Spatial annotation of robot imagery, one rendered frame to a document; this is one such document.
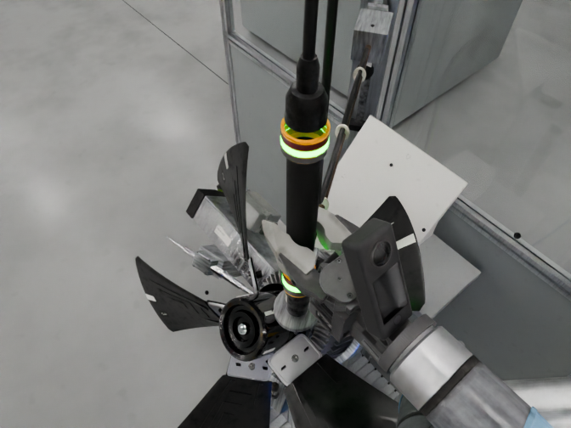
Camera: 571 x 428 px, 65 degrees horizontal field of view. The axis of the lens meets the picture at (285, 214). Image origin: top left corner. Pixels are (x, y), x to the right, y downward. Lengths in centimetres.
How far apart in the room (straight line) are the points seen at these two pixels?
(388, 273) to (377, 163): 60
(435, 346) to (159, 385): 181
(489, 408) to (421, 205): 58
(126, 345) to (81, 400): 28
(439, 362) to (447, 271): 98
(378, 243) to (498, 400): 17
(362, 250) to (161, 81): 322
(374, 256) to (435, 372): 12
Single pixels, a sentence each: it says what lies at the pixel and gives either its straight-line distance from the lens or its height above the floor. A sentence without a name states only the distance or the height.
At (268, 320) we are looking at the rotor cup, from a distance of 84.
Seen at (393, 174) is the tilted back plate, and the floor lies 131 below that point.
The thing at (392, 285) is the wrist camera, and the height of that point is 164.
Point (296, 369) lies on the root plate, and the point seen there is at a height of 118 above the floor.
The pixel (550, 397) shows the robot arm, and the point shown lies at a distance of 60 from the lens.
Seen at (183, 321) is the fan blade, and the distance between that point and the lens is 113.
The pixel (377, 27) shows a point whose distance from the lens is 102.
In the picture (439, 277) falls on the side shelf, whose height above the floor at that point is 86.
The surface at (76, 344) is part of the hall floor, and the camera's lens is 237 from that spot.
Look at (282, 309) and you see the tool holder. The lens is 69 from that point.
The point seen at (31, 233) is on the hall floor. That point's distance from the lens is 283.
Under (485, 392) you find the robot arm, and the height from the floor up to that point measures 161.
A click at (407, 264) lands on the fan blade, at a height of 142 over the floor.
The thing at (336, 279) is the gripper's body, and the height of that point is 161.
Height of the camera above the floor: 202
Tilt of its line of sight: 52 degrees down
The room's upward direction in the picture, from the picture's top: straight up
